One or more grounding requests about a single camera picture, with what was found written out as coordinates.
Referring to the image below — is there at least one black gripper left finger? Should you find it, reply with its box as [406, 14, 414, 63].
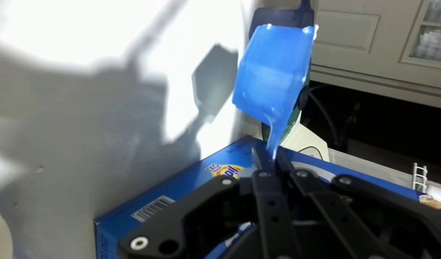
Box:
[118, 143, 303, 259]

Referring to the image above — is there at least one white panel door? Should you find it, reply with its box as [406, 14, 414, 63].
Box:
[309, 0, 441, 111]

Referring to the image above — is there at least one blue plastic scoop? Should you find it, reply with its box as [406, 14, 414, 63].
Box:
[230, 22, 320, 163]

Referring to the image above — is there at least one white washing machine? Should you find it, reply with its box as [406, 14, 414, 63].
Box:
[0, 0, 336, 259]

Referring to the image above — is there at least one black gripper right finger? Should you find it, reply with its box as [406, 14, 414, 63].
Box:
[276, 153, 441, 259]

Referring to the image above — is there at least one blue cardboard detergent box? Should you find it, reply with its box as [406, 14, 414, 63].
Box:
[93, 136, 422, 259]

